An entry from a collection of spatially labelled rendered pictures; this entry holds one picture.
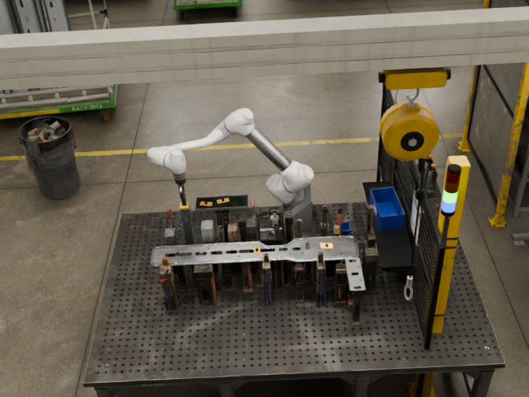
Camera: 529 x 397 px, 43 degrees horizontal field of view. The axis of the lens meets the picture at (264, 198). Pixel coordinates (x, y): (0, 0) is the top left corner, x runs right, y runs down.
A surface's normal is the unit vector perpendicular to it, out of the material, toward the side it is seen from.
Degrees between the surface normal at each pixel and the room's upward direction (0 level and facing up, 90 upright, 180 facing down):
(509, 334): 0
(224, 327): 0
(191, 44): 90
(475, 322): 0
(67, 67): 90
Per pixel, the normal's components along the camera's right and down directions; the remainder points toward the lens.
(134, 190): -0.05, -0.78
